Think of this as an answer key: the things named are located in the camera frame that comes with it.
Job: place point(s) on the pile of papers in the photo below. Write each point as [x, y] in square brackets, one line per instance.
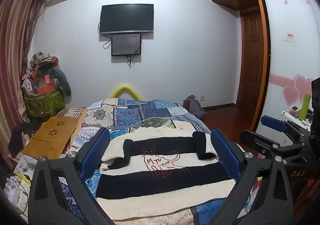
[18, 182]

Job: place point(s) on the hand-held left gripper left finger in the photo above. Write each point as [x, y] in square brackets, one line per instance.
[96, 150]

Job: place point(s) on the striped pink curtain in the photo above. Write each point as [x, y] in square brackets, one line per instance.
[12, 52]

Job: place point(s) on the black wall television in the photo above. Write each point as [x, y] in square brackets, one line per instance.
[126, 18]

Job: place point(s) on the orange box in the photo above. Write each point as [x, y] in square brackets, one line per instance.
[45, 85]

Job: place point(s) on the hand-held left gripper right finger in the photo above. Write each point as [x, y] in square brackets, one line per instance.
[225, 155]

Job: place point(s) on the red and white sticker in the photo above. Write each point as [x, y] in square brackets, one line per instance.
[290, 36]

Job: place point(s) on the brown wooden door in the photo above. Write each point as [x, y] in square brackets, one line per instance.
[251, 65]

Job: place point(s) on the green bottle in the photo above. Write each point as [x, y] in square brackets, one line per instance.
[305, 107]

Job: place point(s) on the blue patchwork blanket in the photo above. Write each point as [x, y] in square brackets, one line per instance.
[150, 112]

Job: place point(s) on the wooden lap desk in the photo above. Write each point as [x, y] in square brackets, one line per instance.
[50, 135]

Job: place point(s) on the pile of clothes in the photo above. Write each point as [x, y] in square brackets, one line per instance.
[60, 77]

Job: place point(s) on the small black wall monitor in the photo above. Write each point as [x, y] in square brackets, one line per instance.
[126, 44]

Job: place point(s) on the grey bag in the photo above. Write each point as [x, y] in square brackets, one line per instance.
[196, 106]

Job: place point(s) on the yellow foam tube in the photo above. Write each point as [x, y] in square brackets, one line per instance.
[117, 90]

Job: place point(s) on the white wall socket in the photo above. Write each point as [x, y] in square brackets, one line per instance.
[202, 97]

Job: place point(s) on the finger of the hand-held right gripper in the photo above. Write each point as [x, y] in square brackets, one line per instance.
[273, 122]
[260, 140]

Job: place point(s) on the navy and cream striped sweater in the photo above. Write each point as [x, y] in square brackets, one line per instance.
[162, 190]

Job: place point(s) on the green fabric bag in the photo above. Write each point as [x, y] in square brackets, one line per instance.
[45, 103]

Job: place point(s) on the dark cloth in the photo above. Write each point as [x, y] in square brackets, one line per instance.
[21, 137]

